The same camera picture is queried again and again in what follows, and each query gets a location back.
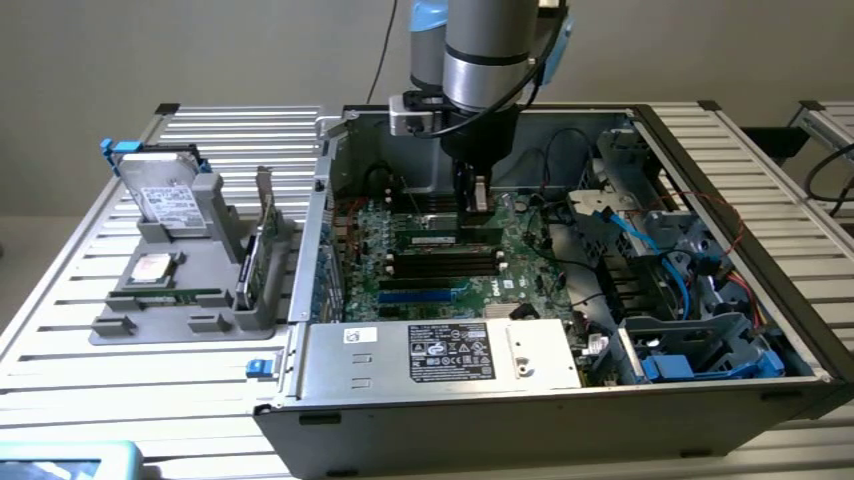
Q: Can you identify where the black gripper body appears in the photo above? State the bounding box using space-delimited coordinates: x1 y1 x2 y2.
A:
437 105 517 175

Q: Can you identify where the green RAM stick with label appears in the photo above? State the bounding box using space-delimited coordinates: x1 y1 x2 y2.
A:
394 226 505 247

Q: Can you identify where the black RAM slot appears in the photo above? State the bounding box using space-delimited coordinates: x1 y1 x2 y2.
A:
389 244 504 260
389 254 504 270
388 264 504 280

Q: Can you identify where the silver CPU socket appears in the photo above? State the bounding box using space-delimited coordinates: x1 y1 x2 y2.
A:
412 211 464 231

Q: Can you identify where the green Dell motherboard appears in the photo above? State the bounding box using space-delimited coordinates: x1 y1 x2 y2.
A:
332 191 577 325

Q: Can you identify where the black expansion slot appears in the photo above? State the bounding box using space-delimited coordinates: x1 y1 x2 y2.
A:
378 276 464 292

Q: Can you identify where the blue expansion slot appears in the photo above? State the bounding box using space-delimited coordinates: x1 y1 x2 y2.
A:
377 288 464 305

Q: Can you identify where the grey metal disk bay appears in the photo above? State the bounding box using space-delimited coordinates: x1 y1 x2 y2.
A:
565 127 776 351

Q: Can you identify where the green graphics card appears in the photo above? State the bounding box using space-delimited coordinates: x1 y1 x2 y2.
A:
235 165 283 310

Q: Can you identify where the silver power supply unit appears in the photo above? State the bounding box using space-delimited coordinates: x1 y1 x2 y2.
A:
291 318 584 402

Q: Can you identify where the silver hard disk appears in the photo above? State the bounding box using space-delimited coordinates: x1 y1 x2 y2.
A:
119 151 206 232

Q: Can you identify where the blue case latch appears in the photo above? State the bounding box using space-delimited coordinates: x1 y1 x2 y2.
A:
245 356 281 380

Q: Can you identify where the open dark grey PC case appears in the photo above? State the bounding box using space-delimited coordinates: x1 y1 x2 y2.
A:
251 103 854 480

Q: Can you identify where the silver CPU chip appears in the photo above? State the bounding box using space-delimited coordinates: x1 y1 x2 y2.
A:
129 253 183 289

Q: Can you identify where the grey parts rack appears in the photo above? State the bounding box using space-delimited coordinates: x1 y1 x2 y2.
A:
89 172 303 347

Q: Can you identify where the metal slat side table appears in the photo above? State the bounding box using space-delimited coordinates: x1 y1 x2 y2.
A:
789 99 854 166

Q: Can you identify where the teal plastic box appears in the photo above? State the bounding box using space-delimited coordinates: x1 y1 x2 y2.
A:
0 440 146 480

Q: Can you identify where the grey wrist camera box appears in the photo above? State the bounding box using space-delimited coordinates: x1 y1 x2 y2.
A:
389 93 448 138

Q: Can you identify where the thin black wall cable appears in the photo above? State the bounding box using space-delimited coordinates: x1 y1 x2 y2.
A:
365 0 404 107

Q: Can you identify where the blue SATA wire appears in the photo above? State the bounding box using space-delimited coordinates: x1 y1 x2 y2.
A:
598 208 700 322

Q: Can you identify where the thin red wire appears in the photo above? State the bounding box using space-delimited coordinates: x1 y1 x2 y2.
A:
656 191 751 257

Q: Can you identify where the blue plastic drive bracket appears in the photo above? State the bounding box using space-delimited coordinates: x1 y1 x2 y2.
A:
636 348 784 385

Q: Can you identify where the thick black cable loop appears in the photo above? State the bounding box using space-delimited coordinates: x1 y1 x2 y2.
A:
803 141 854 217

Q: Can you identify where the blue disk carrier frame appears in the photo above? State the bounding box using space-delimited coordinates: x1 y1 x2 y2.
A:
99 139 213 176

